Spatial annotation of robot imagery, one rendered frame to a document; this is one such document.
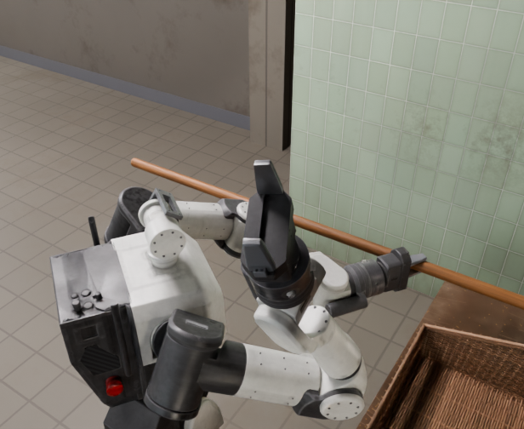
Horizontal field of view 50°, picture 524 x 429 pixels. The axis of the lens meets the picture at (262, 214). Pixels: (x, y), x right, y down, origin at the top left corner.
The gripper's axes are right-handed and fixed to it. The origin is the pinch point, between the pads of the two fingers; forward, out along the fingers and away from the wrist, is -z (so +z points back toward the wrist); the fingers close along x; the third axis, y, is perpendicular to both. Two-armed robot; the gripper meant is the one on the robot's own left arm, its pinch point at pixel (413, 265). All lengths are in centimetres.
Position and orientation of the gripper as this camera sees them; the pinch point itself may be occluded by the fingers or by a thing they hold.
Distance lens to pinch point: 145.2
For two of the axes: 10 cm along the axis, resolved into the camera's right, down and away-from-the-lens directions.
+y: 3.7, 5.3, -7.6
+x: 0.1, 8.2, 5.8
